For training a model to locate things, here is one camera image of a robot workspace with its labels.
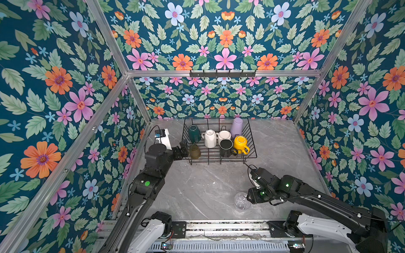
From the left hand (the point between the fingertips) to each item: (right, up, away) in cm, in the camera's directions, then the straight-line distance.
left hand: (180, 137), depth 68 cm
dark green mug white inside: (+2, +1, +33) cm, 33 cm away
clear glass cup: (+30, -35, +14) cm, 48 cm away
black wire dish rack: (+14, -13, +33) cm, 38 cm away
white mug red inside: (+21, +1, +31) cm, 38 cm away
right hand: (+32, -29, +6) cm, 44 cm away
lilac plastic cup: (+29, +6, +33) cm, 44 cm away
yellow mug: (+31, -5, +25) cm, 40 cm away
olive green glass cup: (+3, -10, +28) cm, 30 cm away
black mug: (+22, -7, +22) cm, 32 cm away
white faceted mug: (+13, -1, +27) cm, 30 cm away
